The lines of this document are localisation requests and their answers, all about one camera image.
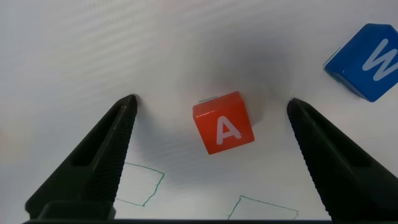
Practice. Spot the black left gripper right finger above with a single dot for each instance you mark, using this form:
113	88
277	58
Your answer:
342	174

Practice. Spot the blue letter W block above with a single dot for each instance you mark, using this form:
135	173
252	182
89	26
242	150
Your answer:
367	62

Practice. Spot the orange letter A block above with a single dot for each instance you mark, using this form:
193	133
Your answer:
224	123

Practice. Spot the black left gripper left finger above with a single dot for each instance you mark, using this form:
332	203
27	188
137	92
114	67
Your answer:
90	174

